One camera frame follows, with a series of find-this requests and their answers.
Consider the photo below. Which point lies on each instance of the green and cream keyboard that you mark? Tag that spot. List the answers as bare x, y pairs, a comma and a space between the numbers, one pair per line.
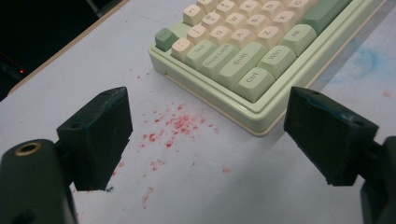
243, 62

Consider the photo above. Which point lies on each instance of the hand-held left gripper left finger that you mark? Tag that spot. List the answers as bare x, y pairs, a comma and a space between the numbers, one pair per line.
96, 140

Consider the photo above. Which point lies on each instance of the dark metal stand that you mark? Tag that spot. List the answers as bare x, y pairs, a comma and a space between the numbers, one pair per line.
102, 6

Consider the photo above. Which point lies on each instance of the dark device with red light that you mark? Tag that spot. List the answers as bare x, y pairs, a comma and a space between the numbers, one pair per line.
14, 70

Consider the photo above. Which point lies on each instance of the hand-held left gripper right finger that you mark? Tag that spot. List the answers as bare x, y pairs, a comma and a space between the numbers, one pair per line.
330, 137

